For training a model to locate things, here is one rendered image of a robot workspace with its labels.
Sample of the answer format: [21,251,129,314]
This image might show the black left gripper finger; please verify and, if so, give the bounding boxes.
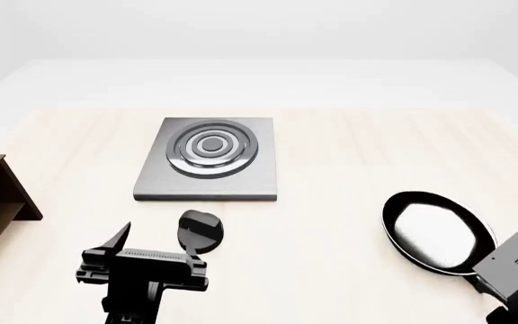
[177,208,226,262]
[103,220,132,258]

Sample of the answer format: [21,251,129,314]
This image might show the silver square stove with burner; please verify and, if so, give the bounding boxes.
[132,116,280,203]

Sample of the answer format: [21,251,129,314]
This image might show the black frying pan grey handle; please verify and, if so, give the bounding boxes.
[380,190,518,305]

